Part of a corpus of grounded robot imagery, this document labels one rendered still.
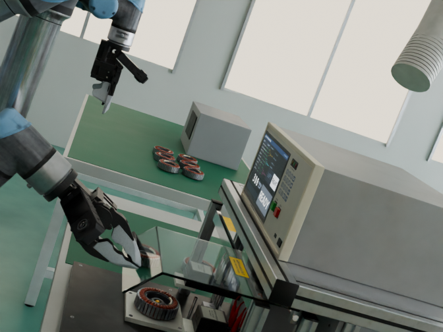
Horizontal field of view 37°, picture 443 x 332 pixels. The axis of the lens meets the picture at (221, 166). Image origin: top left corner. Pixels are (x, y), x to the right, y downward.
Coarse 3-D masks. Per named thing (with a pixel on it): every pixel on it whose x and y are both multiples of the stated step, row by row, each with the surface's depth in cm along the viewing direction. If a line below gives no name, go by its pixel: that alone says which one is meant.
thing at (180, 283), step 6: (174, 282) 166; (180, 282) 165; (186, 282) 163; (186, 288) 164; (192, 288) 164; (198, 288) 164; (204, 288) 164; (210, 288) 165; (216, 294) 171; (222, 294) 165; (228, 294) 166; (234, 294) 166; (216, 300) 169; (216, 306) 167
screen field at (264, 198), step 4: (264, 188) 154; (260, 192) 156; (264, 192) 153; (268, 192) 150; (260, 196) 155; (264, 196) 152; (268, 196) 149; (256, 200) 157; (260, 200) 154; (264, 200) 151; (268, 200) 148; (256, 204) 156; (260, 204) 153; (264, 204) 150; (268, 204) 147; (260, 208) 152; (264, 208) 149; (264, 212) 148; (264, 216) 147
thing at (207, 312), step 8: (200, 312) 142; (208, 312) 143; (216, 312) 145; (224, 312) 146; (184, 320) 145; (192, 320) 145; (200, 320) 140; (208, 320) 140; (216, 320) 141; (224, 320) 142; (184, 328) 141; (192, 328) 143; (200, 328) 140; (208, 328) 141; (216, 328) 141; (224, 328) 141
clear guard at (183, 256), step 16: (144, 240) 135; (160, 240) 132; (176, 240) 136; (192, 240) 139; (144, 256) 128; (160, 256) 124; (176, 256) 127; (192, 256) 130; (208, 256) 134; (224, 256) 137; (240, 256) 140; (128, 272) 124; (144, 272) 121; (160, 272) 117; (176, 272) 119; (192, 272) 122; (208, 272) 125; (224, 272) 128; (128, 288) 117; (224, 288) 120; (240, 288) 123; (256, 288) 126; (272, 304) 122
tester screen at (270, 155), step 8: (264, 144) 165; (272, 144) 159; (264, 152) 163; (272, 152) 157; (280, 152) 151; (256, 160) 168; (264, 160) 161; (272, 160) 155; (280, 160) 149; (256, 168) 166; (264, 168) 159; (272, 168) 153; (280, 168) 147; (264, 176) 157; (280, 176) 145; (264, 184) 155; (248, 192) 166; (272, 192) 147
